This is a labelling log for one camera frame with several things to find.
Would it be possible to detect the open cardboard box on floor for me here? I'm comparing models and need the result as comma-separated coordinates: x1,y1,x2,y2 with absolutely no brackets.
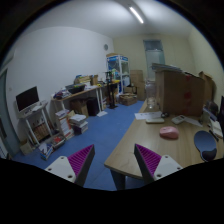
119,94,137,106

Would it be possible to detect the black monitor screen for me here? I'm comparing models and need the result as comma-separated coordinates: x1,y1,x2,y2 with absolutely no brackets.
16,87,39,112

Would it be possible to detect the ceiling fluorescent light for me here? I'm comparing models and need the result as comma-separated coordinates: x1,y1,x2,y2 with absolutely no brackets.
129,6,144,24

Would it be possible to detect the black tall stand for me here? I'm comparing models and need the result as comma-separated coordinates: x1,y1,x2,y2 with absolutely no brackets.
105,71,117,109

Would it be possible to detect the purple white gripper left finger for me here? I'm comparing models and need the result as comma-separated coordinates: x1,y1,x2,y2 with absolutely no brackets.
46,145,95,186

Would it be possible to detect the large cardboard box on table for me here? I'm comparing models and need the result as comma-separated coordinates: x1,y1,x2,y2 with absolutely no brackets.
155,71,205,116

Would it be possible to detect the clear glass jar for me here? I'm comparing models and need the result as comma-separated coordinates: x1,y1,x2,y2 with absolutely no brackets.
145,80,157,110

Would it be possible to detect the grey door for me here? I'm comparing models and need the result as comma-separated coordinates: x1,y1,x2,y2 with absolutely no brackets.
143,40,165,80

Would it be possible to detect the pink computer mouse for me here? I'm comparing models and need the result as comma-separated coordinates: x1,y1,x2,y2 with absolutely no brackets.
160,126,179,139

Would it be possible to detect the white flat box on table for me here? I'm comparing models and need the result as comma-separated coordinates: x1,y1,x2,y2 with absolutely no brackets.
146,118,165,124

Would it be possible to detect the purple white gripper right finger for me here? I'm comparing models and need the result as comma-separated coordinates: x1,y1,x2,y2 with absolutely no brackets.
134,144,182,184

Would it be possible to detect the blue mouse pad wrist rest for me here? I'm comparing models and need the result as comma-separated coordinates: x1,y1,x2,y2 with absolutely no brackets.
194,131,217,162

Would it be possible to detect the stack of books on floor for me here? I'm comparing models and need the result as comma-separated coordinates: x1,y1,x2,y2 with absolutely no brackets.
69,114,88,134

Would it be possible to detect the white small shelf stand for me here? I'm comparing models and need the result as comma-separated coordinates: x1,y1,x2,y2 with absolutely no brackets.
19,101,53,145

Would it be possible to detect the wooden desk by wall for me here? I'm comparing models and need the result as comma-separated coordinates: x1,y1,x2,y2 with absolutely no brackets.
51,85,104,112

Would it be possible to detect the white remote control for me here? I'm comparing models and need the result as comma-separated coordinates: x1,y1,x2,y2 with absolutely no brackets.
171,115,186,125

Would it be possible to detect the white paper sheet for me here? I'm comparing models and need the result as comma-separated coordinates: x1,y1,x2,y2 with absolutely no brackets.
134,111,162,120

